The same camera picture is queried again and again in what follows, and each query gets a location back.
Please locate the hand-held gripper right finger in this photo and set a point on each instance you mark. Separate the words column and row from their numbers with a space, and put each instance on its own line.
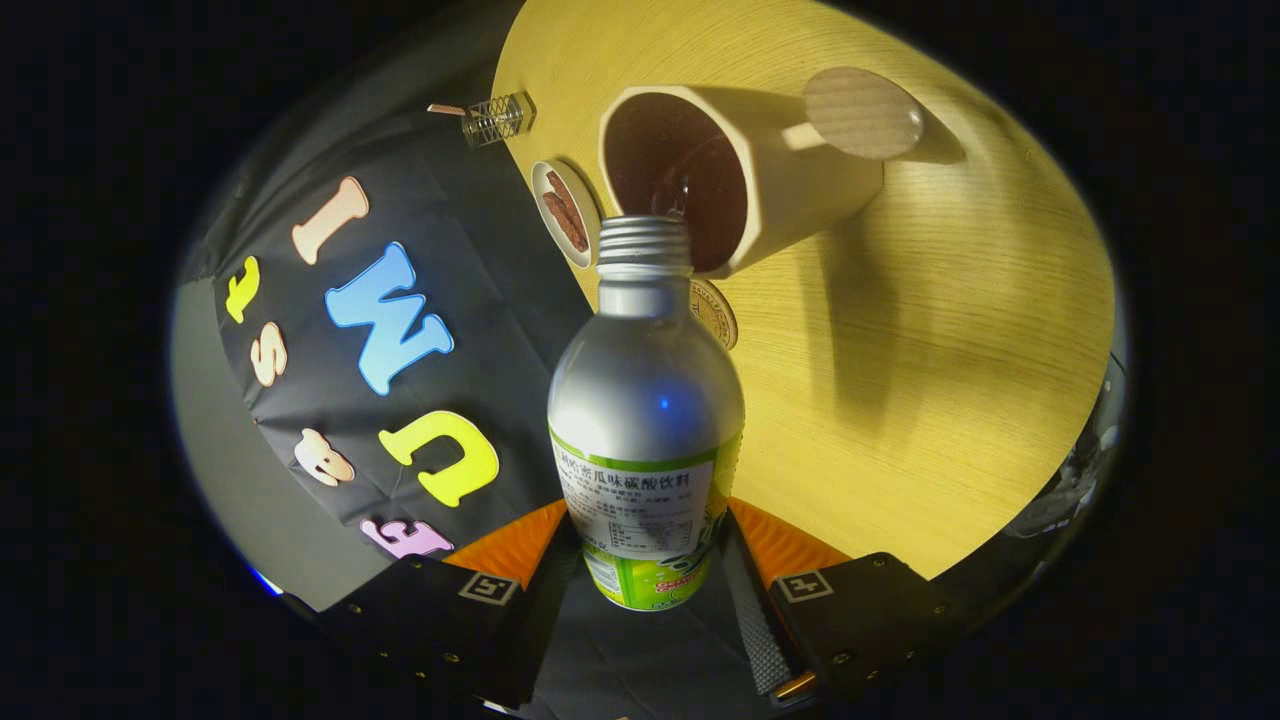
column 760, row 630

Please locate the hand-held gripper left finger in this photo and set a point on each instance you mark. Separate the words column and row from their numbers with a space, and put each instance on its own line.
column 535, row 630

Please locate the silver green juice bottle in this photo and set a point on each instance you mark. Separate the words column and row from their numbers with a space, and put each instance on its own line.
column 645, row 400

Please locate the round cork coaster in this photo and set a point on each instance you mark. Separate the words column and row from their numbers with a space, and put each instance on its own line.
column 718, row 312

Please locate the wooden table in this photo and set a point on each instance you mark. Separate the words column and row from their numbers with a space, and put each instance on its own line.
column 950, row 350

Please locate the brown sausage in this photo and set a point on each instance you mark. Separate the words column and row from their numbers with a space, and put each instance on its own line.
column 570, row 200
column 560, row 225

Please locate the white oval plate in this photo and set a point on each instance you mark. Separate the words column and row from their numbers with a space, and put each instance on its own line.
column 541, row 185

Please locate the pink straw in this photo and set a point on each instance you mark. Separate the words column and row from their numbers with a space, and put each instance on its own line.
column 445, row 109

